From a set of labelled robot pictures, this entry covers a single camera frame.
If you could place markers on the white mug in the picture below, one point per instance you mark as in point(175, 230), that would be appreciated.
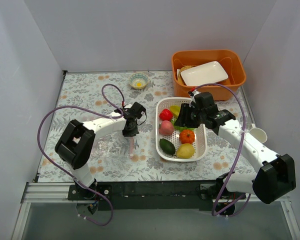
point(258, 133)

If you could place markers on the yellow starfruit toy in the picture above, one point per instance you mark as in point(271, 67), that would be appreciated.
point(175, 110)

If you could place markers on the orange pumpkin toy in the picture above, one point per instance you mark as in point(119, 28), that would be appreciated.
point(187, 136)

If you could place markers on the yellow lemon toy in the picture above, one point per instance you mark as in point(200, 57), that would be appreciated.
point(185, 151)

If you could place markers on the green grapes toy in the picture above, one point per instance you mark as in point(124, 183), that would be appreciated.
point(179, 128)

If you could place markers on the floral table mat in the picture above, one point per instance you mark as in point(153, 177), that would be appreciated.
point(85, 95)

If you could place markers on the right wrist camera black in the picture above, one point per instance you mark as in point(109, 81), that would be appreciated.
point(205, 101)

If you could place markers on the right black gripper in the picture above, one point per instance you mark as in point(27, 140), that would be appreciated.
point(190, 116)

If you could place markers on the aluminium frame rail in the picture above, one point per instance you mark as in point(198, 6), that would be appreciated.
point(57, 192)

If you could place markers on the clear zip top bag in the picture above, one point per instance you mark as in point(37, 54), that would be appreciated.
point(114, 144)

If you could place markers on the orange plastic tub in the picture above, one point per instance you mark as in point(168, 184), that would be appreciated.
point(229, 60)

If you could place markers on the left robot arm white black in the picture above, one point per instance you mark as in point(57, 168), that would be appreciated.
point(76, 142)

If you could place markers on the small patterned bowl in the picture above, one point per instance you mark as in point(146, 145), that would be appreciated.
point(138, 80)

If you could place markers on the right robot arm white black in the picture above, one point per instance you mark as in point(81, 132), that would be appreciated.
point(274, 174)

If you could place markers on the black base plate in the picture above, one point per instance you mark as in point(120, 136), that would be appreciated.
point(149, 195)

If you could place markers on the white rectangular plate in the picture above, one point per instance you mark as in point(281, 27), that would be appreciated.
point(210, 73)

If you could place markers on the woven straw coaster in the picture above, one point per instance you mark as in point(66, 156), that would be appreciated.
point(188, 75)

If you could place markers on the green avocado toy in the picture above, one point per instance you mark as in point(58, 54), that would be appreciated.
point(167, 147)

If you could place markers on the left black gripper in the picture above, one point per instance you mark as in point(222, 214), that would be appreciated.
point(130, 131)

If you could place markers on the white perforated plastic basket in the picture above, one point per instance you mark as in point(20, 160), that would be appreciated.
point(178, 145)

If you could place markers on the pink peach toy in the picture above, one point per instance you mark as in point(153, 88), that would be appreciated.
point(166, 128)

